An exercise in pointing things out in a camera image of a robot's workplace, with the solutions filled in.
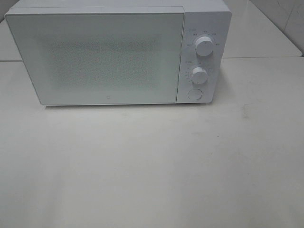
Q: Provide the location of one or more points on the white microwave knob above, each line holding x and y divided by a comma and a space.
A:
204, 45
199, 75

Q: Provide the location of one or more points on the white microwave oven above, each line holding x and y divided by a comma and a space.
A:
209, 17

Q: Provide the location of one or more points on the white microwave door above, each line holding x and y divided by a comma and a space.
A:
100, 59

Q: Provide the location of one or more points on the round white door-release button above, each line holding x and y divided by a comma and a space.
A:
195, 94

